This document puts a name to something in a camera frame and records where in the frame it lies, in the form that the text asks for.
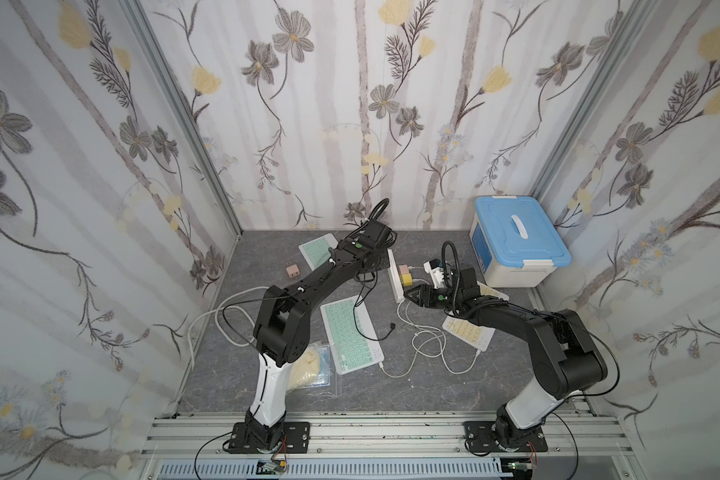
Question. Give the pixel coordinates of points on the bagged blue masks and gloves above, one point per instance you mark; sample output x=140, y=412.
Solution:
x=315, y=372

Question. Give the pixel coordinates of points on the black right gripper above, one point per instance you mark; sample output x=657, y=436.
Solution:
x=423, y=294

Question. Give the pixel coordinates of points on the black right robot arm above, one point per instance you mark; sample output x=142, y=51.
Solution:
x=563, y=353

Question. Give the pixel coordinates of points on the yellow wireless keyboard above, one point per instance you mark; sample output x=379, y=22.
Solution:
x=475, y=336

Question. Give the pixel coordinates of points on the blue lid storage box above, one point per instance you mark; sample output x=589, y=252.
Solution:
x=515, y=242

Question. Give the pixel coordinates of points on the green wireless keyboard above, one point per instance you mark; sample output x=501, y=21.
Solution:
x=351, y=335
x=318, y=250

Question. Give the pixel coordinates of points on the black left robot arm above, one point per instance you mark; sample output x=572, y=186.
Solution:
x=282, y=329

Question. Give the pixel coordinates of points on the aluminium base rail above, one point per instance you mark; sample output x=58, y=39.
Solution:
x=413, y=445

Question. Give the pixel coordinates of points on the white power strip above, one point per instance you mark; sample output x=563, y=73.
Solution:
x=395, y=278

